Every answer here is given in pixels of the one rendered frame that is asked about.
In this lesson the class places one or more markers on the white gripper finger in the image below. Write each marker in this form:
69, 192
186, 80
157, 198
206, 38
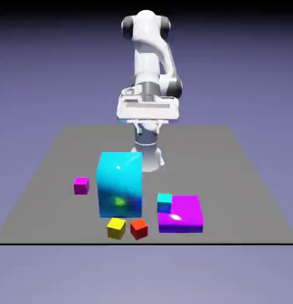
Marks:
138, 128
159, 127

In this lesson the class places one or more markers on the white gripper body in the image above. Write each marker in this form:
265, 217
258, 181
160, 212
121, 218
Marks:
147, 109

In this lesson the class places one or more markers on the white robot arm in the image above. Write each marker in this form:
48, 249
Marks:
146, 47

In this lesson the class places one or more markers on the small cyan cube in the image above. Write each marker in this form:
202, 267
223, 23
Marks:
164, 202

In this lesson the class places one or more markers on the small magenta cube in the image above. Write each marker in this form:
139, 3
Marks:
81, 185

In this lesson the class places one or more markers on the small red cube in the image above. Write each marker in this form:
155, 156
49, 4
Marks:
139, 229

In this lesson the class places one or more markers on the small yellow cube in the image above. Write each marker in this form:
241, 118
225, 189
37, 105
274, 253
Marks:
116, 228

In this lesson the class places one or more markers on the large cyan box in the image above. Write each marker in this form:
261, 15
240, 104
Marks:
120, 184

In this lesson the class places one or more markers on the large magenta box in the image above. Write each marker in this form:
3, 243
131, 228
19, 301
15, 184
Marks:
184, 213

